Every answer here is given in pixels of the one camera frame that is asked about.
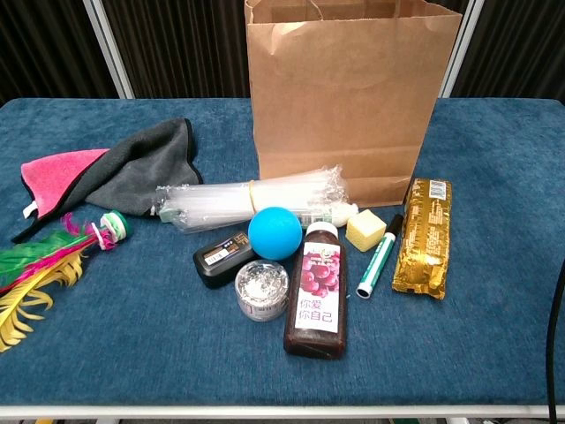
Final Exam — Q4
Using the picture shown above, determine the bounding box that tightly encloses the blue ball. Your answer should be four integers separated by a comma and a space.
247, 206, 304, 261

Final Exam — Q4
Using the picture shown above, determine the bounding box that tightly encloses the gold snack packet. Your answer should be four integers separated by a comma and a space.
391, 178, 454, 300

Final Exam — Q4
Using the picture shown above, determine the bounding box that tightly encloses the brown paper bag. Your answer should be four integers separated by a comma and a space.
245, 0, 463, 208

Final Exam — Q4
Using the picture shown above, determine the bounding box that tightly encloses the clear straw bundle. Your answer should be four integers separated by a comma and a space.
149, 163, 361, 235

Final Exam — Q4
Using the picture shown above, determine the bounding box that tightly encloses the round silver pin tin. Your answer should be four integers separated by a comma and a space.
234, 260, 290, 322

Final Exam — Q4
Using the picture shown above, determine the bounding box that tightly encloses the black ink bottle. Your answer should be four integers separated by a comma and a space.
192, 231, 261, 290

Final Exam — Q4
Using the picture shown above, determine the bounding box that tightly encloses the yellow sponge cube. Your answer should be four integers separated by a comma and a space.
345, 209, 388, 253

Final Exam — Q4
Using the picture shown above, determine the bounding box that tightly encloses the grape juice bottle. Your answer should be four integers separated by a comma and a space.
282, 222, 349, 360

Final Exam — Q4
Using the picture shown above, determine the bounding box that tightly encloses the green marker pen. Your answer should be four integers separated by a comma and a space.
356, 214, 405, 300

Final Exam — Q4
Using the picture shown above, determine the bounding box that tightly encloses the grey pink cloth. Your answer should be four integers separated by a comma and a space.
11, 117, 204, 244

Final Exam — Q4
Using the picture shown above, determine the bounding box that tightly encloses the black pleated partition panel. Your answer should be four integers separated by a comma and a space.
452, 0, 565, 103
101, 0, 252, 99
0, 0, 120, 107

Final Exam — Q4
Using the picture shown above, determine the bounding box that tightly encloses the blue table mat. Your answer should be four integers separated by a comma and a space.
0, 97, 565, 407

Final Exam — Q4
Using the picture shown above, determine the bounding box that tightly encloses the colourful feather shuttlecock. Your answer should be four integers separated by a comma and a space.
0, 209, 133, 353

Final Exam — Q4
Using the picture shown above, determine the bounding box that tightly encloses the white partition frame post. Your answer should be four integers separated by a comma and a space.
439, 0, 486, 99
81, 0, 135, 99

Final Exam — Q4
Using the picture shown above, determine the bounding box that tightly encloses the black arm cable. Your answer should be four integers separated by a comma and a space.
545, 260, 565, 424

